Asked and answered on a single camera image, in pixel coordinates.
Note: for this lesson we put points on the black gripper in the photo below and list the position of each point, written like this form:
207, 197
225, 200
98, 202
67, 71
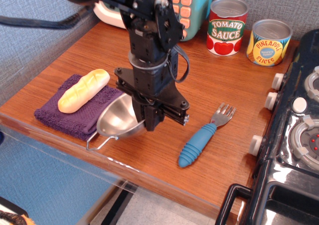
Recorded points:
152, 87

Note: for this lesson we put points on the small silver metal pot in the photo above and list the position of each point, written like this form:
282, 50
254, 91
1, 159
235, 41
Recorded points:
117, 121

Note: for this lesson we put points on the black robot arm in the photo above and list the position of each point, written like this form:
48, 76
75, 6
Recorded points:
155, 32

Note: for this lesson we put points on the purple folded towel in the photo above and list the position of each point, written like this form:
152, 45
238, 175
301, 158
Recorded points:
82, 123

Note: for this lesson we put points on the toy bread loaf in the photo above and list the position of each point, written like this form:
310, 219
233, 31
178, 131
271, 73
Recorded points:
83, 91

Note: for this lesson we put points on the toy microwave teal pink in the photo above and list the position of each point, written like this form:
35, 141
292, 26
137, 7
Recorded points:
191, 13

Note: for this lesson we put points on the tomato sauce can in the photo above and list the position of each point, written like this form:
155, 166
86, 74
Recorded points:
226, 26

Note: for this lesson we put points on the clear acrylic table guard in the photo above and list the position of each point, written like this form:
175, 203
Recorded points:
56, 188

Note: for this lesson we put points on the pineapple slices can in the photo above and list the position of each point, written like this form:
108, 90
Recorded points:
268, 42

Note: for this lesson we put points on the black toy stove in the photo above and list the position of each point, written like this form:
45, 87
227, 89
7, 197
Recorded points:
285, 188

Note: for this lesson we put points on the blue handled metal fork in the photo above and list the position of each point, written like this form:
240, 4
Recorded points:
194, 147

